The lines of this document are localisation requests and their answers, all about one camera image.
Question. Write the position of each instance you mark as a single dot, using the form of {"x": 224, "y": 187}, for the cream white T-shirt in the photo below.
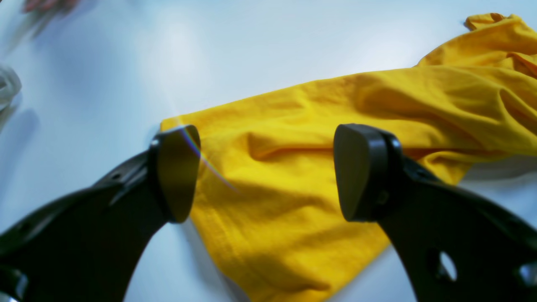
{"x": 10, "y": 86}

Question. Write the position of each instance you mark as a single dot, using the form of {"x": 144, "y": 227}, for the orange yellow T-shirt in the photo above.
{"x": 303, "y": 187}

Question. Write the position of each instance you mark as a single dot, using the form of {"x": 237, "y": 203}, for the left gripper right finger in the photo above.
{"x": 455, "y": 245}

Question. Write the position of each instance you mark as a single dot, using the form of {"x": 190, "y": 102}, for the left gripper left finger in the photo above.
{"x": 85, "y": 246}

